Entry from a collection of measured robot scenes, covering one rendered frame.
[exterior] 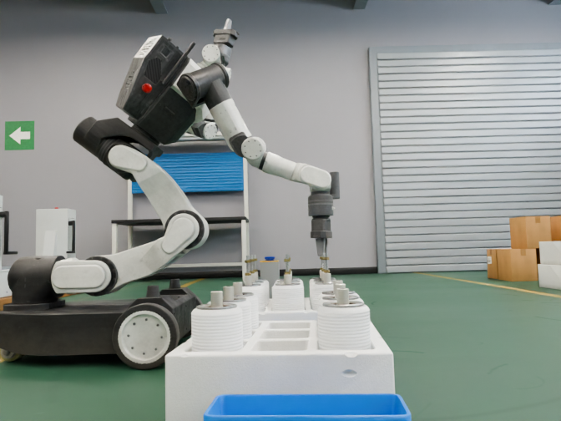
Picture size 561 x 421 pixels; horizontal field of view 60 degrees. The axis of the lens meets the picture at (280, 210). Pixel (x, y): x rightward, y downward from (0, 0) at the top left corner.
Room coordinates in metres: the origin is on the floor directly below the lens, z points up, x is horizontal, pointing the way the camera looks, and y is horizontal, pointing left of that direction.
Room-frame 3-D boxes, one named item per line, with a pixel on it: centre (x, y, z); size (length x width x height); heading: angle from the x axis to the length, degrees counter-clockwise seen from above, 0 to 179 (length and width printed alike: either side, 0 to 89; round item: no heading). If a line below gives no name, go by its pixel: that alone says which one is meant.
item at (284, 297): (1.47, -0.02, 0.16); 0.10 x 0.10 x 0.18
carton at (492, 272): (5.04, -2.29, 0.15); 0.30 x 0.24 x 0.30; 89
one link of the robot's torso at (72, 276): (1.82, 0.71, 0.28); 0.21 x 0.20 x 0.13; 91
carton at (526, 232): (4.72, -2.40, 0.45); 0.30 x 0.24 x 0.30; 2
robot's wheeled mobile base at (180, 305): (1.81, 0.68, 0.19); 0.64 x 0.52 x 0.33; 91
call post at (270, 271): (1.88, 0.05, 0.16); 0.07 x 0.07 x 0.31; 88
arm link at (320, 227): (1.71, -0.14, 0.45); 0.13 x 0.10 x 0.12; 160
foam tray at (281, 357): (1.04, 0.00, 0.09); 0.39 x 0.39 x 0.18; 86
